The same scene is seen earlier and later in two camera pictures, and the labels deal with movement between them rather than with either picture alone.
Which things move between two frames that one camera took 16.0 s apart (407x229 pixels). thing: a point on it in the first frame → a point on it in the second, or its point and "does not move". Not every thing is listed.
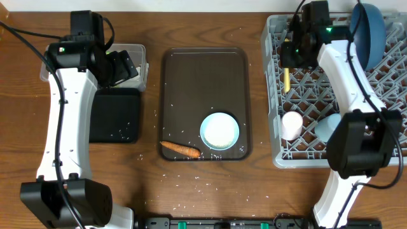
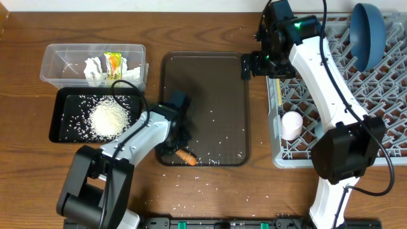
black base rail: [245, 222] does not move
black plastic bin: [114, 115] does not move
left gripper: [126, 68] → [179, 135]
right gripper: [291, 55] → [247, 65]
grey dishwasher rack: [304, 102] does not move
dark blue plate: [370, 35] does not move
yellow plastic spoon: [287, 76] → [279, 92]
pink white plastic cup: [291, 125] does not move
